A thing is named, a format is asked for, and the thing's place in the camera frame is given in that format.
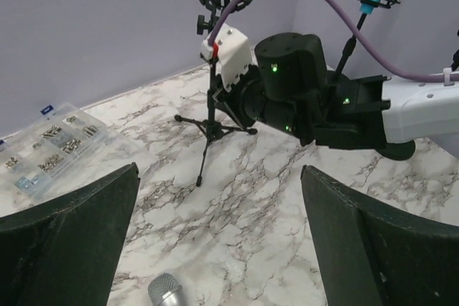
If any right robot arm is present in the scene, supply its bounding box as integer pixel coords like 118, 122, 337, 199
214, 32, 458, 150

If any round base shock-mount stand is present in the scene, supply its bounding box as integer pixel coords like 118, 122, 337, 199
333, 0, 417, 163

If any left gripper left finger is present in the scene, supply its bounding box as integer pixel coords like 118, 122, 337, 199
1, 163, 140, 305

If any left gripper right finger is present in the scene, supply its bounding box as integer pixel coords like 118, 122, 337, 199
301, 166, 458, 305

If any silver microphone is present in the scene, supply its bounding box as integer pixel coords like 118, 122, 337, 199
148, 273, 188, 306

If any black tripod microphone stand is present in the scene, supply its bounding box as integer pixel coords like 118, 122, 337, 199
174, 0, 257, 186

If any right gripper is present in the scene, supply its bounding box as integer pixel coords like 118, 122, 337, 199
213, 64, 258, 128

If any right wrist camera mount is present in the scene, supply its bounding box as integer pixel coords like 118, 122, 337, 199
201, 23, 252, 92

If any clear plastic screw box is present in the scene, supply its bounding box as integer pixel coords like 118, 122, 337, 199
1, 103, 108, 201

